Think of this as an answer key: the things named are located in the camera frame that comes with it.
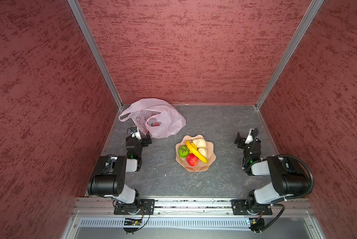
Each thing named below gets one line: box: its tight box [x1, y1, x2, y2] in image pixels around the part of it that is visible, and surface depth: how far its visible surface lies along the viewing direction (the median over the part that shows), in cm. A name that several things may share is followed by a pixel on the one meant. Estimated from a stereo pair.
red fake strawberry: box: [186, 152, 199, 167], surface depth 87 cm
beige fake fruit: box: [197, 147, 208, 158], surface depth 89 cm
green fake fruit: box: [178, 144, 190, 158], surface depth 87 cm
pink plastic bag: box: [118, 98, 187, 139], surface depth 99 cm
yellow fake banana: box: [185, 139, 209, 164], surface depth 87 cm
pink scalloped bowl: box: [175, 134, 217, 173], surface depth 89 cm
